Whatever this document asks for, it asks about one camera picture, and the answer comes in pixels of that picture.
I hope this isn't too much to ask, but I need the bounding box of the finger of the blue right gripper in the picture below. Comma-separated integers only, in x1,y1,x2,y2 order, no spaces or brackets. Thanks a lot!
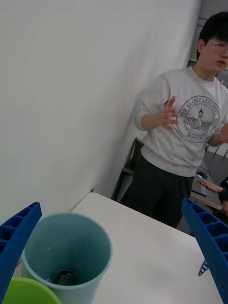
198,259,209,277

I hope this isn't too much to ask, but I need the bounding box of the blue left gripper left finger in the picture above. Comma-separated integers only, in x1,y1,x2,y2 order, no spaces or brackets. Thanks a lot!
0,201,43,301

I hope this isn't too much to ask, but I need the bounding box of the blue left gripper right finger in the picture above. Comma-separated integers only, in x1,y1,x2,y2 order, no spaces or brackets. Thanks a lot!
181,198,228,304

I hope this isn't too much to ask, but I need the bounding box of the black and silver drink can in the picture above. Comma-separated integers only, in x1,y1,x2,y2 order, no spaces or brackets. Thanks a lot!
52,269,76,286

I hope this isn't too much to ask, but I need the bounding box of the person's left forearm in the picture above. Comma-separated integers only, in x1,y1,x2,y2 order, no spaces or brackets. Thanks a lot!
209,133,223,147

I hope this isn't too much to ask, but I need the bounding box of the person's right forearm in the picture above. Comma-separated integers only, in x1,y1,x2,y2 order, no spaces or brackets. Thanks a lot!
140,112,162,132

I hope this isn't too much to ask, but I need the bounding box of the person's hand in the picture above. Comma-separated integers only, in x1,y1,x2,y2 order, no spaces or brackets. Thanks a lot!
198,179,224,193

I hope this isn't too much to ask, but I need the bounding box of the person's left hand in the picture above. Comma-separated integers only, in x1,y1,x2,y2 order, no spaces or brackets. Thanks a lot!
218,123,228,144

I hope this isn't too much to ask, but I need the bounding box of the person's right hand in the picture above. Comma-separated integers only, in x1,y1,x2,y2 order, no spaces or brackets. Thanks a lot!
158,95,180,131

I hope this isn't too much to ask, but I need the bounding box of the green plastic bin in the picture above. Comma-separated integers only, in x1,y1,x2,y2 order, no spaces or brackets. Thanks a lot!
2,277,62,304

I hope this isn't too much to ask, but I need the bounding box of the person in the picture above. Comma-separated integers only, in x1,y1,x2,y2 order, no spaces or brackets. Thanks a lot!
118,11,228,229
218,175,228,217

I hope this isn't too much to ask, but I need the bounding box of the pale blue plastic bin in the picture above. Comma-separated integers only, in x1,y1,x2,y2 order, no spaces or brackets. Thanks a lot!
20,212,114,304

